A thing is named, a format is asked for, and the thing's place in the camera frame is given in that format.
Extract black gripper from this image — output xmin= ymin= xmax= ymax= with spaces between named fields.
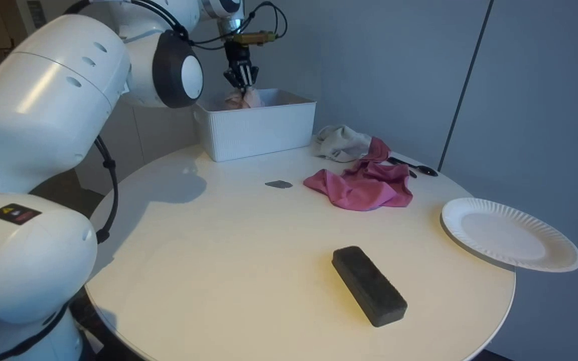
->
xmin=222 ymin=41 xmax=266 ymax=92

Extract white plastic basket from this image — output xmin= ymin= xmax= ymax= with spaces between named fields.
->
xmin=193 ymin=86 xmax=320 ymax=165

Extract grey knit cloth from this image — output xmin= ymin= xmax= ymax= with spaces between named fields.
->
xmin=312 ymin=122 xmax=376 ymax=165

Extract magenta cloth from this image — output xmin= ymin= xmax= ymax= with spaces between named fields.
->
xmin=301 ymin=136 xmax=416 ymax=215

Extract black sunglasses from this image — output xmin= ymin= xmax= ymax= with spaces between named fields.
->
xmin=386 ymin=154 xmax=442 ymax=181

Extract black rectangular block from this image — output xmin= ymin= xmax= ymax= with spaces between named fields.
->
xmin=330 ymin=246 xmax=409 ymax=330

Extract white paper plate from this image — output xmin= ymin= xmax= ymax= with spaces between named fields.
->
xmin=439 ymin=195 xmax=578 ymax=275

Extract yellowish wrist camera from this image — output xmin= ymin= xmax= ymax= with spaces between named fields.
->
xmin=233 ymin=29 xmax=282 ymax=48

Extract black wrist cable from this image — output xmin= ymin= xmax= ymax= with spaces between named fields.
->
xmin=131 ymin=0 xmax=291 ymax=53

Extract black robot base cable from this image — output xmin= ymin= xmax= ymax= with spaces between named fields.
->
xmin=90 ymin=135 xmax=123 ymax=248

